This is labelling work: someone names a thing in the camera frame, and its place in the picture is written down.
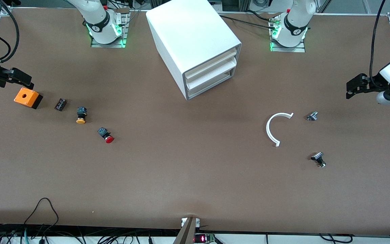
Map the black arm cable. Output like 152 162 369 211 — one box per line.
0 0 20 63
369 0 387 83

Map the yellow mushroom push button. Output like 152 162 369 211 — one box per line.
76 106 87 124

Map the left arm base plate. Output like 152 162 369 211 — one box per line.
270 15 306 53

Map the white curved plastic arc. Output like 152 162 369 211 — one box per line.
266 112 294 147

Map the grey angled mount bar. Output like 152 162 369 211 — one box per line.
173 217 200 244

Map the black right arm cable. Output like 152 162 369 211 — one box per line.
0 0 20 63

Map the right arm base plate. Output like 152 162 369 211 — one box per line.
91 8 129 48

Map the orange button box with hole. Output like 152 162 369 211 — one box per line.
14 87 43 109

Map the black looped cable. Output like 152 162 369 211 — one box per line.
23 198 59 234

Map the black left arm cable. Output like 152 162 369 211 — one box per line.
369 0 387 83

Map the red mushroom push button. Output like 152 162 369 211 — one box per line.
97 127 114 144

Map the red LED display module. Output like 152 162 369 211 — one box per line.
194 233 216 244

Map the black cable on table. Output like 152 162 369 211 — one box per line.
219 10 278 31

